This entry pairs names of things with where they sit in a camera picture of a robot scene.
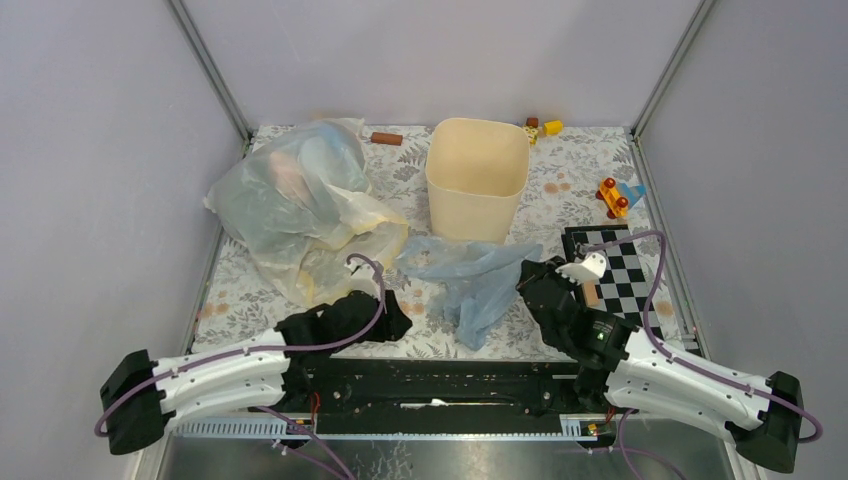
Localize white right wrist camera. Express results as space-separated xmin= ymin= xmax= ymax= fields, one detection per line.
xmin=556 ymin=252 xmax=608 ymax=285

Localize black white checkerboard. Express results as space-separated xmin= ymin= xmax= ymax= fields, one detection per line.
xmin=561 ymin=225 xmax=652 ymax=324

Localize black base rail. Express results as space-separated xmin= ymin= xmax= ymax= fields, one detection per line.
xmin=270 ymin=357 xmax=624 ymax=439

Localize beige plastic trash bin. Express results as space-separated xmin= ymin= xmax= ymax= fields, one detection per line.
xmin=425 ymin=118 xmax=530 ymax=244

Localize orange red toy car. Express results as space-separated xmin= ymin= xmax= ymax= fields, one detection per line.
xmin=595 ymin=177 xmax=630 ymax=219

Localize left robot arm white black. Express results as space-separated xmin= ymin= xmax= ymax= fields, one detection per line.
xmin=94 ymin=291 xmax=412 ymax=455

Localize brown cylinder toy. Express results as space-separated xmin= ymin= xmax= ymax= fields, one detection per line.
xmin=370 ymin=132 xmax=404 ymax=146

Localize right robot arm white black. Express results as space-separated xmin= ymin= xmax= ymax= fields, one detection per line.
xmin=516 ymin=257 xmax=803 ymax=474

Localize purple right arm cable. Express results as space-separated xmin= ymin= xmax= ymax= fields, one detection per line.
xmin=576 ymin=229 xmax=825 ymax=480

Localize blue triangle toy piece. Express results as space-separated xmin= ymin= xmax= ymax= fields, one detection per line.
xmin=618 ymin=182 xmax=646 ymax=209

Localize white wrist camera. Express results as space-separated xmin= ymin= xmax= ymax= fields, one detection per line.
xmin=346 ymin=258 xmax=378 ymax=280
xmin=556 ymin=252 xmax=608 ymax=285

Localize yellow toy figure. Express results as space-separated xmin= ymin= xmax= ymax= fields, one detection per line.
xmin=523 ymin=125 xmax=538 ymax=145

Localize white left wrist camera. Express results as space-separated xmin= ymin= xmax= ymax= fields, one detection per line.
xmin=346 ymin=258 xmax=378 ymax=280

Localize small tan wooden block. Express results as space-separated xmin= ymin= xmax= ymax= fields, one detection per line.
xmin=582 ymin=282 xmax=600 ymax=307

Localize translucent white yellow trash bag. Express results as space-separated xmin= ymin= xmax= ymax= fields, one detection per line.
xmin=204 ymin=118 xmax=409 ymax=307

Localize yellow toy block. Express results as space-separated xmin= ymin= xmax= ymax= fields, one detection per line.
xmin=542 ymin=120 xmax=564 ymax=136

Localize light blue trash bag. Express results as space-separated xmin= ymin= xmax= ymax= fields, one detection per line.
xmin=395 ymin=236 xmax=543 ymax=351

